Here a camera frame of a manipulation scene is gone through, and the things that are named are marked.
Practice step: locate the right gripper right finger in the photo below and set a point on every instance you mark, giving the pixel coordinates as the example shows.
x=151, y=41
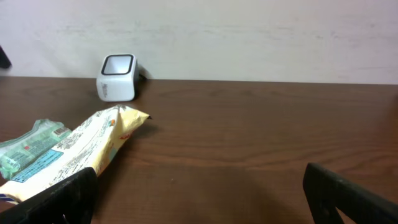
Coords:
x=328, y=193

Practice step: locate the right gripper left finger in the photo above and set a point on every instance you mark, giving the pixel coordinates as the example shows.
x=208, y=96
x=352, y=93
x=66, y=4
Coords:
x=72, y=200

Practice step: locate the cream snack bag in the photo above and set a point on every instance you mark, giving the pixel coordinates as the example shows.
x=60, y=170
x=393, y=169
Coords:
x=94, y=143

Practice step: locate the green snack packet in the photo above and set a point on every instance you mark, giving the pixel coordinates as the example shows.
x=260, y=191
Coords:
x=17, y=154

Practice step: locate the white barcode scanner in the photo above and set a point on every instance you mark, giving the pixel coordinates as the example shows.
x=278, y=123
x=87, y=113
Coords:
x=118, y=78

